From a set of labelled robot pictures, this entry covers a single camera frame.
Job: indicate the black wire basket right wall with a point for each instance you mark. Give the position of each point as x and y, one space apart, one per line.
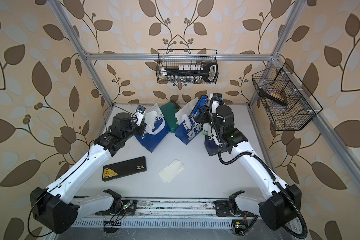
302 106

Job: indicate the blue stapler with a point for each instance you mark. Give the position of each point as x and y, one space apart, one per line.
200 106

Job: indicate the dark blue bag white handles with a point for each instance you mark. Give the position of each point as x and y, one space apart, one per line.
210 145

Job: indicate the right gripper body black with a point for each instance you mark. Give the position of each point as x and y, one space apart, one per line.
206 118

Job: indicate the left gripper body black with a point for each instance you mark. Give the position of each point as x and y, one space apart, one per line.
138 129

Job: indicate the black box yellow label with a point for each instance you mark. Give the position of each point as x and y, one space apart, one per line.
124 169

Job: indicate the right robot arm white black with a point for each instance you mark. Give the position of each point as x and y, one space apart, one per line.
280 204

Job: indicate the green white bag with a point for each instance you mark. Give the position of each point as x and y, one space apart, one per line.
207 130

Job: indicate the black wire basket back wall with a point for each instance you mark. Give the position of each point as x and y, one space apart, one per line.
173 57

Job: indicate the dark object in right basket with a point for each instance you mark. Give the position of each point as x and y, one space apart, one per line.
274 97

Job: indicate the aluminium frame rail base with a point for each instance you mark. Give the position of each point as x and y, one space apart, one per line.
177 214

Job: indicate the black tool set in basket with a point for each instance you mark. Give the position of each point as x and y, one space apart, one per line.
200 73

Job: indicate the black wire basket wall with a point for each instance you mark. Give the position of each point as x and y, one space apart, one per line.
173 57
302 106

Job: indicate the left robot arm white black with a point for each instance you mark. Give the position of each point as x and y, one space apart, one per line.
55 206

